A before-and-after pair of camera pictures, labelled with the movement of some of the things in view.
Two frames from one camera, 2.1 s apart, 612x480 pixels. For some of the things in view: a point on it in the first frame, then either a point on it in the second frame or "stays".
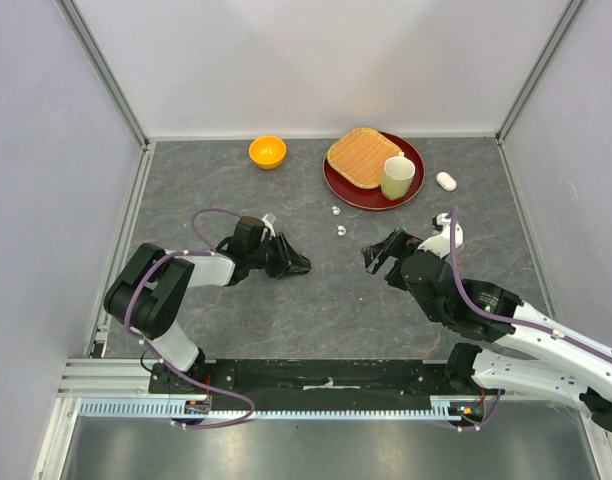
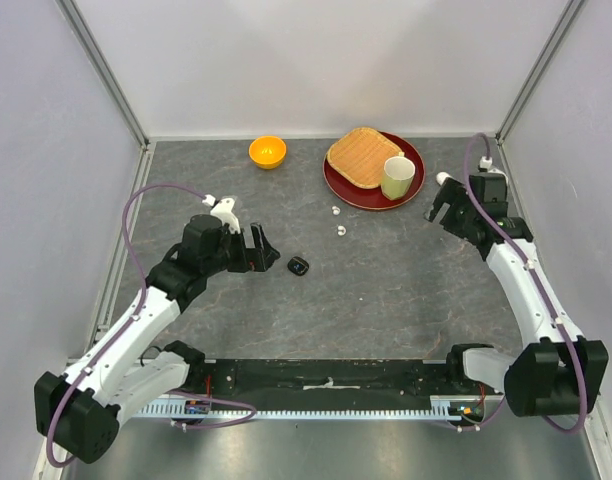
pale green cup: [397, 177] stays
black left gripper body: [276, 257] → [242, 259]
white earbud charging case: [447, 182] stays
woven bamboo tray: [361, 155] stays
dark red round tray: [353, 194] stays
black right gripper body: [398, 245] → [459, 213]
